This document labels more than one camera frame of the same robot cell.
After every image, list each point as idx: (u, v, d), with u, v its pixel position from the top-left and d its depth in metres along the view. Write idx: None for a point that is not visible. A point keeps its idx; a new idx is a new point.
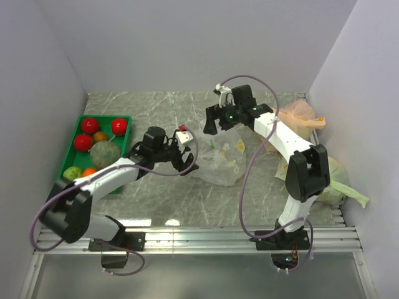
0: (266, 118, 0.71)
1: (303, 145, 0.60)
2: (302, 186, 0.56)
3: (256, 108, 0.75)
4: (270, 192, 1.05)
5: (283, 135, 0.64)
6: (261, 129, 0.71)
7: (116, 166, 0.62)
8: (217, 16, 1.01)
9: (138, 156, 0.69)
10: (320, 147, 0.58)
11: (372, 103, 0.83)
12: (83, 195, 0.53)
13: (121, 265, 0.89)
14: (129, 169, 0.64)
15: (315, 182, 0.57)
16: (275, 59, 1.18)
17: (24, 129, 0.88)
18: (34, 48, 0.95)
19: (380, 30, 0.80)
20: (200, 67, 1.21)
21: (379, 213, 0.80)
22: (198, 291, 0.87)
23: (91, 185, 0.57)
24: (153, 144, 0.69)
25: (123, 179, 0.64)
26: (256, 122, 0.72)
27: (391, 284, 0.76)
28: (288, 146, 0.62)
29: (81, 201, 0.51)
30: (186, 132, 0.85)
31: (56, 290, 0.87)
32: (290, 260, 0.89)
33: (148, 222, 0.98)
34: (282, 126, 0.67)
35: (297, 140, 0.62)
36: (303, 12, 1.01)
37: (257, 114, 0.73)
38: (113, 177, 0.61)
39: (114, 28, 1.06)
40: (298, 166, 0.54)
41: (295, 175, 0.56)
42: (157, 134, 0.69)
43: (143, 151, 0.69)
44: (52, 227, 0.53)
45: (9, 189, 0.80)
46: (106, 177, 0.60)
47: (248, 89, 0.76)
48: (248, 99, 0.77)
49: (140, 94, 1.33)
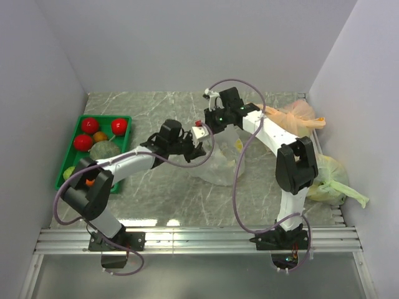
0: (254, 115, 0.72)
1: (290, 138, 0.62)
2: (290, 177, 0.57)
3: (244, 108, 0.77)
4: (270, 192, 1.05)
5: (272, 129, 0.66)
6: (249, 126, 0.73)
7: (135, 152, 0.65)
8: (217, 15, 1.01)
9: (154, 146, 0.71)
10: (305, 139, 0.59)
11: (372, 103, 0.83)
12: (105, 174, 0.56)
13: (121, 264, 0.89)
14: (146, 157, 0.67)
15: (305, 173, 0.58)
16: (275, 59, 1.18)
17: (24, 129, 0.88)
18: (33, 48, 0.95)
19: (380, 29, 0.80)
20: (201, 67, 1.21)
21: (379, 212, 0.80)
22: (199, 291, 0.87)
23: (113, 166, 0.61)
24: (170, 136, 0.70)
25: (138, 166, 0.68)
26: (244, 121, 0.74)
27: (391, 284, 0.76)
28: (276, 140, 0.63)
29: (103, 179, 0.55)
30: (201, 128, 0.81)
31: (56, 290, 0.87)
32: (290, 260, 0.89)
33: (152, 222, 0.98)
34: (270, 122, 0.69)
35: (283, 134, 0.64)
36: (303, 11, 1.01)
37: (244, 113, 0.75)
38: (131, 162, 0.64)
39: (114, 27, 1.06)
40: (285, 157, 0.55)
41: (283, 167, 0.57)
42: (174, 127, 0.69)
43: (159, 141, 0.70)
44: (72, 203, 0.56)
45: (9, 188, 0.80)
46: (124, 162, 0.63)
47: (234, 91, 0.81)
48: (235, 101, 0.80)
49: (140, 94, 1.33)
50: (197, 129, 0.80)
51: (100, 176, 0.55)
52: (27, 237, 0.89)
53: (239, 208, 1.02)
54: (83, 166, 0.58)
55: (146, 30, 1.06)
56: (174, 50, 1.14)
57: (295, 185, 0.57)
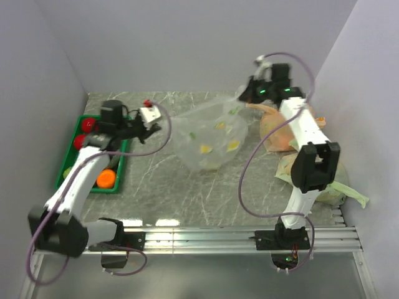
0: (294, 101, 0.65)
1: (320, 139, 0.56)
2: (303, 175, 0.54)
3: (288, 89, 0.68)
4: (270, 192, 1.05)
5: (304, 123, 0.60)
6: (285, 112, 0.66)
7: (81, 162, 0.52)
8: (217, 15, 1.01)
9: (100, 134, 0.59)
10: (335, 145, 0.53)
11: (373, 103, 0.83)
12: (65, 217, 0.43)
13: (121, 265, 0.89)
14: (96, 160, 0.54)
15: (319, 175, 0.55)
16: (275, 59, 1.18)
17: (24, 129, 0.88)
18: (33, 47, 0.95)
19: (380, 29, 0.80)
20: (201, 67, 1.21)
21: (379, 213, 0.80)
22: (199, 291, 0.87)
23: (68, 200, 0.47)
24: (113, 118, 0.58)
25: (95, 172, 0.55)
26: (283, 104, 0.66)
27: (391, 284, 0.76)
28: (305, 136, 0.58)
29: (65, 222, 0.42)
30: (152, 108, 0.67)
31: (56, 290, 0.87)
32: (290, 260, 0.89)
33: (141, 222, 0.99)
34: (308, 114, 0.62)
35: (315, 132, 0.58)
36: (303, 12, 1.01)
37: (287, 96, 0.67)
38: (84, 178, 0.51)
39: (114, 27, 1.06)
40: (305, 156, 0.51)
41: (300, 166, 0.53)
42: (115, 106, 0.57)
43: (104, 128, 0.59)
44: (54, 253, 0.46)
45: (9, 188, 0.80)
46: (76, 185, 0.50)
47: (287, 68, 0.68)
48: (283, 80, 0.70)
49: (140, 94, 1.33)
50: (146, 111, 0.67)
51: (60, 223, 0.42)
52: (27, 237, 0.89)
53: (240, 208, 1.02)
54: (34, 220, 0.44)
55: (146, 30, 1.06)
56: (173, 50, 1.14)
57: (305, 183, 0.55)
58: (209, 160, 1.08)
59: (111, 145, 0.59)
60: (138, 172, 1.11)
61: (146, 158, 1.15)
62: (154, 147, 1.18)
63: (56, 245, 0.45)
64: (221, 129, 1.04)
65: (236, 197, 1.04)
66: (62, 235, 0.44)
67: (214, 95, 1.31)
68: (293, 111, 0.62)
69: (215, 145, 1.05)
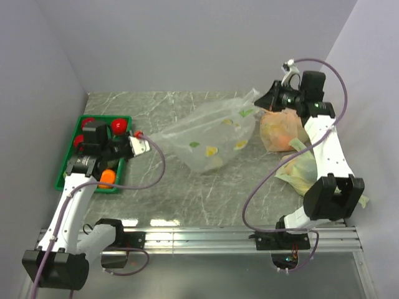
0: (322, 121, 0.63)
1: (341, 170, 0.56)
2: (317, 206, 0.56)
3: (318, 105, 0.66)
4: (271, 192, 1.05)
5: (328, 150, 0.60)
6: (311, 131, 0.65)
7: (69, 196, 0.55)
8: (217, 15, 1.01)
9: (84, 156, 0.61)
10: (358, 182, 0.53)
11: (373, 103, 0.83)
12: (62, 256, 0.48)
13: (121, 264, 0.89)
14: (84, 189, 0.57)
15: (333, 207, 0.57)
16: (275, 60, 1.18)
17: (24, 129, 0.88)
18: (33, 47, 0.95)
19: (380, 28, 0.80)
20: (201, 67, 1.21)
21: (379, 213, 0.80)
22: (199, 291, 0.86)
23: (62, 238, 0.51)
24: (96, 137, 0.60)
25: (85, 201, 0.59)
26: (309, 121, 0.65)
27: (391, 285, 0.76)
28: (326, 165, 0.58)
29: (62, 261, 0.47)
30: (143, 141, 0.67)
31: (55, 290, 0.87)
32: (290, 260, 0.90)
33: (136, 222, 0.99)
34: (333, 138, 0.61)
35: (339, 162, 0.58)
36: (303, 12, 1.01)
37: (316, 113, 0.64)
38: (75, 211, 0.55)
39: (114, 27, 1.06)
40: (323, 189, 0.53)
41: (316, 198, 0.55)
42: (98, 126, 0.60)
43: (88, 149, 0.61)
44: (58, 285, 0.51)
45: (9, 188, 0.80)
46: (68, 219, 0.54)
47: (321, 80, 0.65)
48: (315, 91, 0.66)
49: (140, 94, 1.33)
50: (136, 142, 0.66)
51: (58, 263, 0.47)
52: (27, 237, 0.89)
53: (240, 208, 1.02)
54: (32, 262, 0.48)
55: (146, 30, 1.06)
56: (174, 50, 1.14)
57: (318, 213, 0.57)
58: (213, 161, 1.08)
59: (97, 164, 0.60)
60: (138, 172, 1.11)
61: (146, 158, 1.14)
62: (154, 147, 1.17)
63: (57, 282, 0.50)
64: (229, 127, 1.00)
65: (236, 197, 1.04)
66: (61, 274, 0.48)
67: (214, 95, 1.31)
68: (318, 133, 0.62)
69: (224, 146, 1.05)
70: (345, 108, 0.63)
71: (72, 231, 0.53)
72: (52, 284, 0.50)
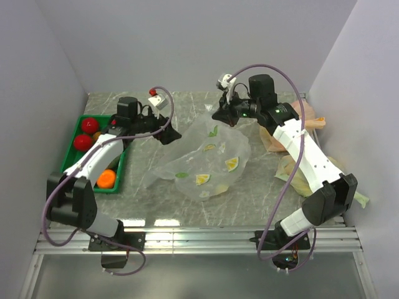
0: (292, 127, 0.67)
1: (332, 174, 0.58)
2: (323, 216, 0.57)
3: (279, 110, 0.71)
4: (270, 192, 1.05)
5: (311, 156, 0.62)
6: (284, 139, 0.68)
7: (100, 144, 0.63)
8: (217, 15, 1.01)
9: (117, 127, 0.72)
10: (351, 179, 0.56)
11: (373, 103, 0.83)
12: (82, 182, 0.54)
13: (121, 265, 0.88)
14: (113, 143, 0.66)
15: (336, 208, 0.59)
16: (275, 59, 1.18)
17: (24, 129, 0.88)
18: (34, 48, 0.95)
19: (380, 28, 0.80)
20: (200, 66, 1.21)
21: (379, 213, 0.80)
22: (199, 291, 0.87)
23: (85, 170, 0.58)
24: (128, 112, 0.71)
25: (110, 156, 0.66)
26: (278, 130, 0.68)
27: (391, 284, 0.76)
28: (316, 171, 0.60)
29: (81, 187, 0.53)
30: (157, 95, 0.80)
31: (55, 290, 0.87)
32: (290, 260, 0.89)
33: (142, 222, 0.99)
34: (310, 144, 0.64)
35: (326, 165, 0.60)
36: (303, 12, 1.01)
37: (280, 118, 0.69)
38: (101, 156, 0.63)
39: (114, 27, 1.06)
40: (326, 199, 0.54)
41: (320, 208, 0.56)
42: (130, 103, 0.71)
43: (121, 121, 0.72)
44: (62, 220, 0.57)
45: (9, 189, 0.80)
46: (95, 159, 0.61)
47: (270, 85, 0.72)
48: (269, 96, 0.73)
49: (140, 94, 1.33)
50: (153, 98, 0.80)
51: (76, 187, 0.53)
52: (28, 237, 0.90)
53: (239, 208, 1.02)
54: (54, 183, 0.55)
55: (146, 30, 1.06)
56: (174, 50, 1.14)
57: (323, 220, 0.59)
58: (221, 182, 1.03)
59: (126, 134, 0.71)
60: (138, 172, 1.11)
61: (146, 158, 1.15)
62: (154, 147, 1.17)
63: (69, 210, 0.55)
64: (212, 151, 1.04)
65: (236, 197, 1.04)
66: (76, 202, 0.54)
67: (214, 95, 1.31)
68: (293, 141, 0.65)
69: (216, 171, 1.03)
70: (302, 106, 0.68)
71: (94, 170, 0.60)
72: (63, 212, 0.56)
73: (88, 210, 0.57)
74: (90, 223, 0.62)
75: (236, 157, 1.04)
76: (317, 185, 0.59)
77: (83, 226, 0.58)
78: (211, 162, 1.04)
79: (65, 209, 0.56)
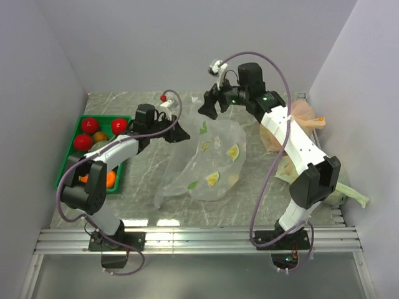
0: (278, 114, 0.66)
1: (317, 156, 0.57)
2: (308, 198, 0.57)
3: (267, 98, 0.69)
4: (270, 192, 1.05)
5: (297, 141, 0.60)
6: (271, 126, 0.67)
7: (119, 140, 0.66)
8: (217, 16, 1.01)
9: (134, 131, 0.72)
10: (334, 161, 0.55)
11: (373, 103, 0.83)
12: (97, 166, 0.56)
13: (121, 265, 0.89)
14: (130, 142, 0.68)
15: (322, 189, 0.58)
16: (275, 59, 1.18)
17: (24, 129, 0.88)
18: (34, 48, 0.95)
19: (380, 27, 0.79)
20: (200, 66, 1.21)
21: (379, 213, 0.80)
22: (199, 291, 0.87)
23: (102, 157, 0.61)
24: (146, 119, 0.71)
25: (124, 154, 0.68)
26: (265, 117, 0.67)
27: (391, 285, 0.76)
28: (301, 154, 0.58)
29: (96, 169, 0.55)
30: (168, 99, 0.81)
31: (55, 289, 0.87)
32: (290, 260, 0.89)
33: (145, 222, 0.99)
34: (295, 128, 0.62)
35: (311, 149, 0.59)
36: (303, 12, 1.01)
37: (268, 107, 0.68)
38: (118, 151, 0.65)
39: (114, 28, 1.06)
40: (311, 181, 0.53)
41: (305, 189, 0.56)
42: (148, 109, 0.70)
43: (138, 126, 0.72)
44: (71, 202, 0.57)
45: (9, 189, 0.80)
46: (113, 151, 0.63)
47: (259, 73, 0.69)
48: (257, 84, 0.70)
49: (140, 94, 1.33)
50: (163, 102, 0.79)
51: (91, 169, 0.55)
52: (28, 236, 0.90)
53: (239, 208, 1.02)
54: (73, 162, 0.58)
55: (146, 30, 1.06)
56: (174, 50, 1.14)
57: (311, 202, 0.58)
58: (232, 174, 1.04)
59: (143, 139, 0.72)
60: (138, 172, 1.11)
61: (146, 158, 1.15)
62: (154, 147, 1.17)
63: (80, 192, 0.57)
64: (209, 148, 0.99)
65: (236, 197, 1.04)
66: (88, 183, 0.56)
67: None
68: (279, 127, 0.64)
69: (221, 167, 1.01)
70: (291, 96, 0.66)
71: (108, 161, 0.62)
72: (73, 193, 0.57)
73: (98, 194, 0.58)
74: (97, 210, 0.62)
75: (235, 144, 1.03)
76: (302, 167, 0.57)
77: (90, 211, 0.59)
78: (214, 159, 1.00)
79: (76, 190, 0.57)
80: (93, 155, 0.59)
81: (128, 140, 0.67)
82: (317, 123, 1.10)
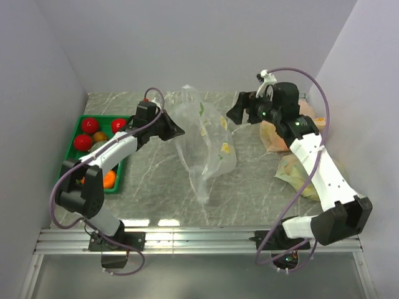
0: (310, 142, 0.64)
1: (345, 194, 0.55)
2: (330, 237, 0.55)
3: (299, 123, 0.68)
4: (271, 192, 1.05)
5: (326, 175, 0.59)
6: (300, 152, 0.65)
7: (116, 139, 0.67)
8: (217, 16, 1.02)
9: (133, 127, 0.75)
10: (365, 204, 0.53)
11: (373, 103, 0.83)
12: (93, 170, 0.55)
13: (121, 265, 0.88)
14: (128, 139, 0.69)
15: (346, 230, 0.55)
16: (275, 58, 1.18)
17: (24, 129, 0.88)
18: (34, 48, 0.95)
19: (380, 27, 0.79)
20: (200, 66, 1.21)
21: (378, 213, 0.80)
22: (198, 291, 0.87)
23: (98, 160, 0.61)
24: (147, 114, 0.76)
25: (123, 152, 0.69)
26: (296, 142, 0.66)
27: (391, 285, 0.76)
28: (329, 190, 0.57)
29: (92, 174, 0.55)
30: None
31: (55, 290, 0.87)
32: (290, 260, 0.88)
33: (148, 222, 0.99)
34: (326, 160, 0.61)
35: (341, 184, 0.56)
36: (303, 12, 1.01)
37: (298, 132, 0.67)
38: (116, 151, 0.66)
39: (114, 28, 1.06)
40: (335, 220, 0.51)
41: (328, 228, 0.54)
42: (149, 105, 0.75)
43: (138, 122, 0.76)
44: (68, 206, 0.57)
45: (9, 189, 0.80)
46: (109, 151, 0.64)
47: (294, 94, 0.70)
48: (292, 107, 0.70)
49: (140, 94, 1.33)
50: None
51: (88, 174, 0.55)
52: (28, 236, 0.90)
53: (239, 208, 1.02)
54: (67, 167, 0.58)
55: (146, 30, 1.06)
56: (174, 50, 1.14)
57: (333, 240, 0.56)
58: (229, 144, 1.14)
59: (141, 136, 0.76)
60: (138, 172, 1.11)
61: (146, 158, 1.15)
62: (154, 147, 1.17)
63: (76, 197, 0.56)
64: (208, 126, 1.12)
65: (236, 197, 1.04)
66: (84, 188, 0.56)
67: (214, 95, 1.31)
68: (309, 156, 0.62)
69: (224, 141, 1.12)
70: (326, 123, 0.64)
71: (106, 162, 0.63)
72: (69, 198, 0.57)
73: (95, 199, 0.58)
74: (95, 214, 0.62)
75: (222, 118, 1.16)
76: (328, 205, 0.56)
77: (87, 215, 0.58)
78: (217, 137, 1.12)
79: (73, 195, 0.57)
80: (90, 159, 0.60)
81: (124, 138, 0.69)
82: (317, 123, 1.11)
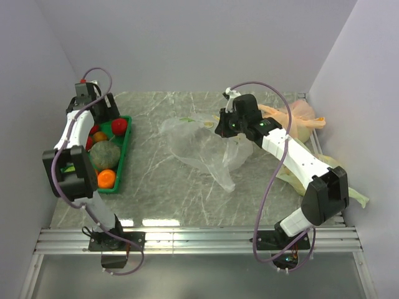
0: (276, 135, 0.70)
1: (320, 168, 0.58)
2: (322, 212, 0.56)
3: (263, 123, 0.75)
4: (270, 192, 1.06)
5: (298, 157, 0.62)
6: (270, 146, 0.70)
7: (73, 118, 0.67)
8: (216, 16, 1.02)
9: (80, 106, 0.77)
10: (339, 170, 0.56)
11: (373, 102, 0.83)
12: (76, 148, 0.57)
13: (121, 265, 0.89)
14: (83, 115, 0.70)
15: (332, 204, 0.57)
16: (275, 59, 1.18)
17: (24, 129, 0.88)
18: (34, 48, 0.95)
19: (379, 27, 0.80)
20: (201, 67, 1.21)
21: (379, 212, 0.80)
22: (199, 291, 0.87)
23: (72, 141, 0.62)
24: (88, 91, 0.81)
25: (86, 127, 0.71)
26: (265, 139, 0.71)
27: (391, 284, 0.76)
28: (303, 169, 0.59)
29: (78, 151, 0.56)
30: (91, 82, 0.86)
31: (55, 290, 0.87)
32: (290, 260, 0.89)
33: (132, 222, 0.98)
34: (292, 144, 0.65)
35: (313, 162, 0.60)
36: (302, 12, 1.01)
37: (265, 131, 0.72)
38: (81, 126, 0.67)
39: (114, 28, 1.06)
40: (318, 193, 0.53)
41: (316, 205, 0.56)
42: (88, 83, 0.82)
43: (83, 99, 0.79)
44: (72, 193, 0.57)
45: (9, 188, 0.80)
46: (76, 130, 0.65)
47: (252, 103, 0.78)
48: (253, 113, 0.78)
49: (140, 94, 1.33)
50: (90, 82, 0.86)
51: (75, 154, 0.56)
52: (28, 236, 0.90)
53: (239, 208, 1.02)
54: (48, 161, 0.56)
55: (146, 30, 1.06)
56: (174, 50, 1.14)
57: (325, 217, 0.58)
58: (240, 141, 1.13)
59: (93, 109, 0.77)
60: (138, 172, 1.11)
61: (146, 158, 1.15)
62: (154, 147, 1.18)
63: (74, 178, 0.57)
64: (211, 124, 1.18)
65: (236, 197, 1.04)
66: (78, 166, 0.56)
67: (214, 95, 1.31)
68: (278, 146, 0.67)
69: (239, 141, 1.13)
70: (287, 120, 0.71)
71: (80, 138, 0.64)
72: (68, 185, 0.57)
73: (91, 174, 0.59)
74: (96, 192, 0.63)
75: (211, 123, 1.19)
76: (307, 181, 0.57)
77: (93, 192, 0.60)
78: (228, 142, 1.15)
79: (69, 181, 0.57)
80: (64, 143, 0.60)
81: (80, 116, 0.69)
82: (317, 123, 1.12)
